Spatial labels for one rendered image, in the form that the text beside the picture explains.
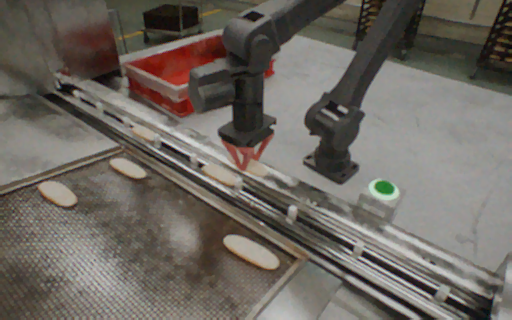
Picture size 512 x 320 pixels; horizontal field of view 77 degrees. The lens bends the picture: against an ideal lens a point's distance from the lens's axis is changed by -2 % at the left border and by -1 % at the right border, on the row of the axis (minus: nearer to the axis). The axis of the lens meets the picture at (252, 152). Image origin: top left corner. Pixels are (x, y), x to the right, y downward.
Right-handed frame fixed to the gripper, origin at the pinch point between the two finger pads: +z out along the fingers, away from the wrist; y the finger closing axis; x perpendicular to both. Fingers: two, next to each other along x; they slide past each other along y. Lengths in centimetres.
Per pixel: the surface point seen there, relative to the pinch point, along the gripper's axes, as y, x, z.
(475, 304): -1.9, 43.8, 7.9
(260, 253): 14.6, 14.2, 2.3
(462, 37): -440, -16, 81
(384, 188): -12.4, 24.0, 2.3
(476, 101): -86, 31, 11
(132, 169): 14.5, -19.3, 2.3
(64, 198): 28.5, -19.1, 0.0
